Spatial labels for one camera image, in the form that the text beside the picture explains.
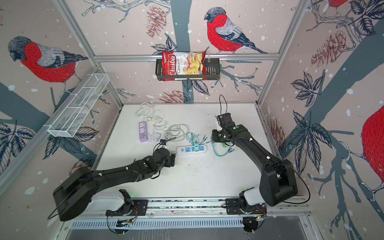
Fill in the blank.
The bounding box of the black wire basket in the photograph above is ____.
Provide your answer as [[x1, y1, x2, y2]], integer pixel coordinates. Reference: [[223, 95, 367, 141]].
[[155, 59, 221, 82]]

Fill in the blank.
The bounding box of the purple power strip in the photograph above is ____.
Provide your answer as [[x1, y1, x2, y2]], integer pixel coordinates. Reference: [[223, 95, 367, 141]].
[[139, 121, 149, 143]]

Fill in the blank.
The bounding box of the white blue power strip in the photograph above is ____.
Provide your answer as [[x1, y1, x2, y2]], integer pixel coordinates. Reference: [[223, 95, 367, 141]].
[[177, 145, 207, 156]]

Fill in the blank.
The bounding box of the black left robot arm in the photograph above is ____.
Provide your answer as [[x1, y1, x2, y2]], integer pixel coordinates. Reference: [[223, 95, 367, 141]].
[[53, 148, 176, 222]]

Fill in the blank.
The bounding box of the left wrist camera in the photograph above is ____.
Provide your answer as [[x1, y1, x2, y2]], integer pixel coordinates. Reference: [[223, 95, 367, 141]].
[[159, 139, 167, 146]]

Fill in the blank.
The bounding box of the red chips bag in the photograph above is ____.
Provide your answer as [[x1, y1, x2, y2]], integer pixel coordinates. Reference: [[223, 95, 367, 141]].
[[162, 51, 207, 81]]

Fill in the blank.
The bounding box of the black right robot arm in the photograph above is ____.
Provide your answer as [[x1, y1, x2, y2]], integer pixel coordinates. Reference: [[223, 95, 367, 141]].
[[212, 113, 298, 207]]

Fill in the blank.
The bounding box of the white wire shelf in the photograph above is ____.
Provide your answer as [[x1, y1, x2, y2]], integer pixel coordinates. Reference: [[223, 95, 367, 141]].
[[48, 73, 110, 138]]

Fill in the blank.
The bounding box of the white charger adapter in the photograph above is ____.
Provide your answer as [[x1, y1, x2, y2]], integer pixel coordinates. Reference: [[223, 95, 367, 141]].
[[151, 133, 162, 142], [152, 116, 162, 123]]

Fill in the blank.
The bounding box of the white blue strip cord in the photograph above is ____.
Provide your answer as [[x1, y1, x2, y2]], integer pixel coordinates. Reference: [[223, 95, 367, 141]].
[[164, 123, 190, 142]]

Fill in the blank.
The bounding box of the white purple strip cord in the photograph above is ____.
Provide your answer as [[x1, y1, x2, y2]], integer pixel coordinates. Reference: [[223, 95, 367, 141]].
[[135, 102, 156, 118]]

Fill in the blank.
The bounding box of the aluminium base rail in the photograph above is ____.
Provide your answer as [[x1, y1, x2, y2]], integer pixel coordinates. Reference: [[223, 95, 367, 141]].
[[65, 199, 310, 235]]

